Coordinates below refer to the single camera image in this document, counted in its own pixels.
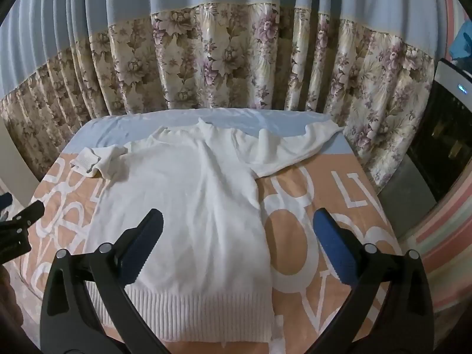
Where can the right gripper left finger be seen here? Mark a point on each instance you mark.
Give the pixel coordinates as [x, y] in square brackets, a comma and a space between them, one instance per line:
[69, 322]

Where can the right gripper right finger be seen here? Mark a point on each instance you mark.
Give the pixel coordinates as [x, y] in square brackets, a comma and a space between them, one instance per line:
[389, 307]

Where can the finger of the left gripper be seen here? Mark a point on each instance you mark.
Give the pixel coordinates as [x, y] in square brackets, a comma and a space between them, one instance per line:
[23, 220]

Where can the white knit sweater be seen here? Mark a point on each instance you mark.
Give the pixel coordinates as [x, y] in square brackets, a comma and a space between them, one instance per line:
[208, 279]

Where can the white board panel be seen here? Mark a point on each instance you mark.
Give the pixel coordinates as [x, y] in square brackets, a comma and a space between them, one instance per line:
[16, 176]

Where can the striped pink fabric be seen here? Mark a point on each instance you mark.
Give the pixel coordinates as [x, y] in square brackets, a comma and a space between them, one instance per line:
[443, 238]

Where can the orange and blue bedsheet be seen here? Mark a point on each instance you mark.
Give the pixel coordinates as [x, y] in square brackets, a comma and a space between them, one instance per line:
[306, 294]

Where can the black appliance with light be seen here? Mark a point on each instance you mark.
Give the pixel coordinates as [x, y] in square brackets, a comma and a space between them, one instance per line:
[438, 154]

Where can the blue floral curtain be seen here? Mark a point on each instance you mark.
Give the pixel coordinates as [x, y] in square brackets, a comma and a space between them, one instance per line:
[369, 64]

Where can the blue cloth item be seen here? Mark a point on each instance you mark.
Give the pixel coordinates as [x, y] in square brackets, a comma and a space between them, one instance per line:
[461, 46]

